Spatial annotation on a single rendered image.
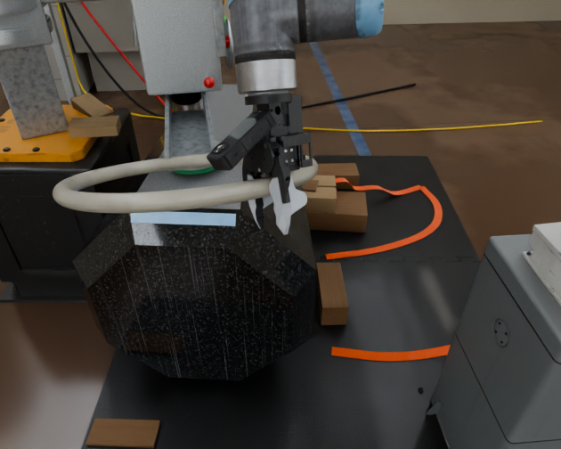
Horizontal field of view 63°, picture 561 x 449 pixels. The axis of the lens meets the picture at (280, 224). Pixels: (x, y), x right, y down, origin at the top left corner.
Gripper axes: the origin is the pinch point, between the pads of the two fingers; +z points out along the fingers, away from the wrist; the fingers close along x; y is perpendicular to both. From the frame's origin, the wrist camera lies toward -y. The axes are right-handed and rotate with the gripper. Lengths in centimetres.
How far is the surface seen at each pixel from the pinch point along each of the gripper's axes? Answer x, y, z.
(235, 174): 74, 45, 4
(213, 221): 63, 27, 15
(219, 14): 55, 32, -42
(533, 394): -17, 65, 57
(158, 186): 85, 22, 5
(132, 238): 79, 8, 18
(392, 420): 37, 80, 102
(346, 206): 120, 151, 43
